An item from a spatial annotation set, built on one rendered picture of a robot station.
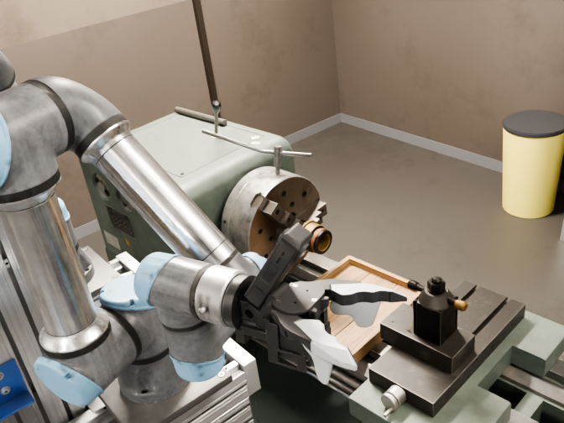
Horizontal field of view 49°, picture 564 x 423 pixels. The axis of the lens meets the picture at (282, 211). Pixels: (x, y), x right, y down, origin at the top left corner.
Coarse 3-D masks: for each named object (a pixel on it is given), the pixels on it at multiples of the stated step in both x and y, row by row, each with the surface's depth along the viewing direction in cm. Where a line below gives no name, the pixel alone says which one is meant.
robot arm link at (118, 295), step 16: (112, 288) 114; (128, 288) 114; (112, 304) 110; (128, 304) 110; (144, 304) 111; (128, 320) 110; (144, 320) 112; (144, 336) 112; (160, 336) 116; (144, 352) 115; (160, 352) 117
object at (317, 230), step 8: (304, 224) 177; (312, 224) 178; (312, 232) 176; (320, 232) 175; (328, 232) 177; (312, 240) 175; (320, 240) 181; (328, 240) 179; (312, 248) 176; (320, 248) 178
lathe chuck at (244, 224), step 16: (256, 176) 183; (272, 176) 181; (288, 176) 181; (240, 192) 180; (256, 192) 177; (272, 192) 177; (288, 192) 182; (304, 192) 188; (240, 208) 178; (256, 208) 174; (288, 208) 184; (304, 208) 189; (240, 224) 177; (256, 224) 176; (272, 224) 181; (240, 240) 178; (256, 240) 178; (272, 240) 183; (304, 256) 196
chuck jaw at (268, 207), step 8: (256, 200) 177; (264, 200) 176; (264, 208) 175; (272, 208) 174; (280, 208) 175; (272, 216) 174; (280, 216) 176; (288, 216) 176; (280, 224) 178; (288, 224) 177
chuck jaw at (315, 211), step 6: (318, 198) 193; (312, 204) 190; (318, 204) 190; (324, 204) 189; (306, 210) 188; (312, 210) 188; (318, 210) 188; (324, 210) 190; (294, 216) 187; (300, 216) 186; (306, 216) 186; (312, 216) 185; (318, 216) 185; (318, 222) 183
